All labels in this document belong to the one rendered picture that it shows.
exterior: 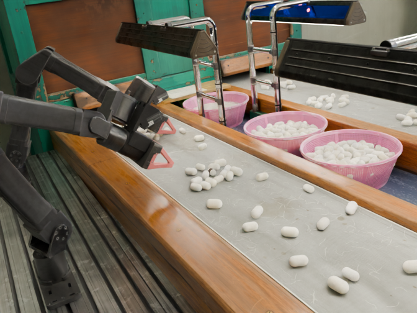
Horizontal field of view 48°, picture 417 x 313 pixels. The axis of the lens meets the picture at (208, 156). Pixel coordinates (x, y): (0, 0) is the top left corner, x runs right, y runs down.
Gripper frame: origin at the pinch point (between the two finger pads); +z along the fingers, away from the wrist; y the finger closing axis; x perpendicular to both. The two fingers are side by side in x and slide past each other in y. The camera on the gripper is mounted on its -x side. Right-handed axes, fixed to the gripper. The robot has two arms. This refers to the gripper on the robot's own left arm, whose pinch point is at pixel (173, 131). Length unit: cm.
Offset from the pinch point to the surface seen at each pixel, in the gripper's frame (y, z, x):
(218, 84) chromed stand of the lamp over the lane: -7.8, 2.2, -20.7
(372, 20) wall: 125, 180, -150
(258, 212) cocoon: -65, -8, 7
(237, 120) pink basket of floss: 7.9, 27.3, -15.3
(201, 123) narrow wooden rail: -2.9, 7.0, -6.8
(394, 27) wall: 124, 205, -159
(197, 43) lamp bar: -29.6, -22.5, -23.2
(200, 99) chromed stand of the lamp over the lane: 7.2, 7.5, -14.9
